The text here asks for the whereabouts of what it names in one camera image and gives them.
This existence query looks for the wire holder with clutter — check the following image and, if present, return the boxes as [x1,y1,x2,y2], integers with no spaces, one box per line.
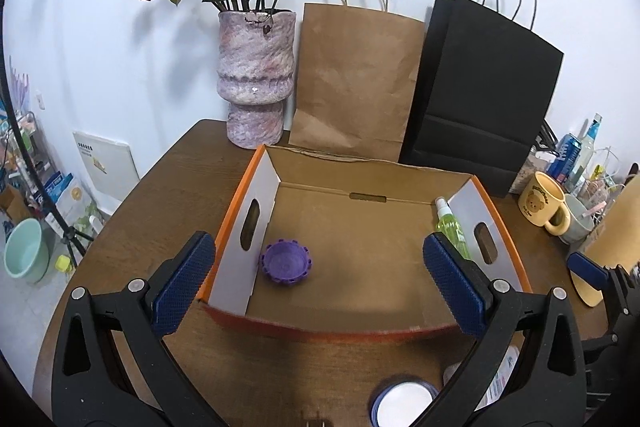
[585,147,632,208]

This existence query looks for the white flat box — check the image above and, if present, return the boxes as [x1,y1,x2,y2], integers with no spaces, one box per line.
[72,130,140,202]

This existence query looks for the grey-green mug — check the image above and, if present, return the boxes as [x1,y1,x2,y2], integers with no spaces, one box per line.
[559,194,596,245]

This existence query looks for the green spray bottle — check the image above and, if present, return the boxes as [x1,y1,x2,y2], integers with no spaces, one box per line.
[434,197,473,260]

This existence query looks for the cluttered storage shelf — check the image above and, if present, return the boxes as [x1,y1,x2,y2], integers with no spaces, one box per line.
[0,107,56,208]

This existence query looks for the blue-rimmed white lid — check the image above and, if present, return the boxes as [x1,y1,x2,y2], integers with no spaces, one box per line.
[369,374,441,427]

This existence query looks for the brown paper bag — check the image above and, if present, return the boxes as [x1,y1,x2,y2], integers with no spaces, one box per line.
[288,0,427,164]

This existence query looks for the mottled pink ceramic vase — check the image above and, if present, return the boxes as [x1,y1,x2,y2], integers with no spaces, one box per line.
[216,9,297,150]

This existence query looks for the black clips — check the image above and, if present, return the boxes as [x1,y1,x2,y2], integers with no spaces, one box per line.
[536,119,560,158]

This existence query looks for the yellow thermos bottle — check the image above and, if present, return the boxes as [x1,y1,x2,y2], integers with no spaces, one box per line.
[570,174,640,308]

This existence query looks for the small brown cardboard box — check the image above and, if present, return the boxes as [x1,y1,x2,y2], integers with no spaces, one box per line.
[0,184,31,228]

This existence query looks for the blue drink can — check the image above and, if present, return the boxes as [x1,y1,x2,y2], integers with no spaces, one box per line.
[547,133,582,182]

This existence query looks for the mint green basin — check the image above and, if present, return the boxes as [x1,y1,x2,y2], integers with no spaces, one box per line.
[4,218,50,284]

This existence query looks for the speckled clear container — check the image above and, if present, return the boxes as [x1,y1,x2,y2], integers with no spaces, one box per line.
[510,147,551,195]

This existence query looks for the purple ridged lid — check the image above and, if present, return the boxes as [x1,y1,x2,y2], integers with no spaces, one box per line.
[260,238,313,286]

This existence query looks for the black tripod stand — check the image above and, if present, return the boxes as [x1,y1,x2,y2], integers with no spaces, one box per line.
[0,47,96,273]

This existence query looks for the clear bottle with blue cap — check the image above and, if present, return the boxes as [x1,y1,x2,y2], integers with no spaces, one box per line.
[575,113,604,188]

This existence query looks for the black paper bag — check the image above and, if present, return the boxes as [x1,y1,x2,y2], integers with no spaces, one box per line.
[398,0,565,199]

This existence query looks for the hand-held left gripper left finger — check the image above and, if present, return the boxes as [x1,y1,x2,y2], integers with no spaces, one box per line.
[51,231,217,427]

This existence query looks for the white printed tube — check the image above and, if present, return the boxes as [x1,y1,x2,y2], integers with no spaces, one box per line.
[442,344,521,413]

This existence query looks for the orange cardboard box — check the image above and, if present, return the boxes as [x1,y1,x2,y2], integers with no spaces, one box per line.
[196,144,532,342]

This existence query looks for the yellow bear mug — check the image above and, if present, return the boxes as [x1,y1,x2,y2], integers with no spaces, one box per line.
[517,172,571,235]

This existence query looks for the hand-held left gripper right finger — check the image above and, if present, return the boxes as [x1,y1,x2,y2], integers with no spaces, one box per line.
[422,232,587,427]

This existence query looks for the blue and white carton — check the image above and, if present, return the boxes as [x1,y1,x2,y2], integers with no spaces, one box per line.
[30,172,83,228]

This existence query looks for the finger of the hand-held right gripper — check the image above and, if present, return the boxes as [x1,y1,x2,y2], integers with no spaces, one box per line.
[566,252,628,308]

